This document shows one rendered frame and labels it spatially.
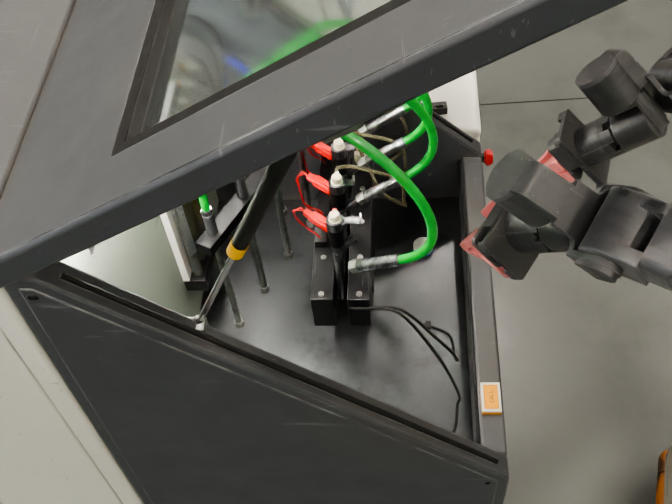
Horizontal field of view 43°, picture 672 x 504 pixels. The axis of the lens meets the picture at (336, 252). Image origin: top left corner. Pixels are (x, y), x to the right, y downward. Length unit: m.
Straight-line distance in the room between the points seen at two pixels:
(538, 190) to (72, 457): 0.82
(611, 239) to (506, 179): 0.12
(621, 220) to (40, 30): 0.75
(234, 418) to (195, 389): 0.09
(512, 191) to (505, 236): 0.13
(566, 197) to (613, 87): 0.32
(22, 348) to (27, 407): 0.16
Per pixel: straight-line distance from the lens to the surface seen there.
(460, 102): 1.74
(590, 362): 2.55
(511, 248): 0.95
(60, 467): 1.38
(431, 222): 1.11
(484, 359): 1.40
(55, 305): 0.98
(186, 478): 1.35
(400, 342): 1.55
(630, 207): 0.81
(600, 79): 1.12
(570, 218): 0.84
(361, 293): 1.42
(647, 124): 1.15
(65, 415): 1.21
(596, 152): 1.18
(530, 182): 0.82
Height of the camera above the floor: 2.14
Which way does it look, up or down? 52 degrees down
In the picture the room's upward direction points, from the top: 7 degrees counter-clockwise
